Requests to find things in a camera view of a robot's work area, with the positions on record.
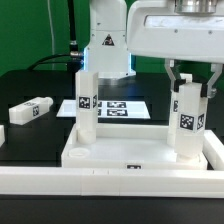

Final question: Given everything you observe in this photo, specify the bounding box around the sheet with four tags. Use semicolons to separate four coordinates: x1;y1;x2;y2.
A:
57;100;150;119

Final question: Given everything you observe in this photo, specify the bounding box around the white desk top panel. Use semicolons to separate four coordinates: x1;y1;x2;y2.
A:
61;123;208;170

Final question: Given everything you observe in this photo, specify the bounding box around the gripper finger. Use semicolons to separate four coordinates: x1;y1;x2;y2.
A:
200;64;223;99
164;59;186;92

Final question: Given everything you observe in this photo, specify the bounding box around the black cable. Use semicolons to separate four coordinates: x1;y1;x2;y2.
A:
27;0;84;72

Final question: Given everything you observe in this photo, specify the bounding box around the white U-shaped obstacle fence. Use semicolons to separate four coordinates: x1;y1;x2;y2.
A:
0;130;224;198

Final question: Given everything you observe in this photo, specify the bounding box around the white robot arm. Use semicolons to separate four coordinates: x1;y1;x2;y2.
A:
84;0;224;98

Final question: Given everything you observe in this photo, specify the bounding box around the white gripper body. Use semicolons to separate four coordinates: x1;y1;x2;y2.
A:
127;0;224;64

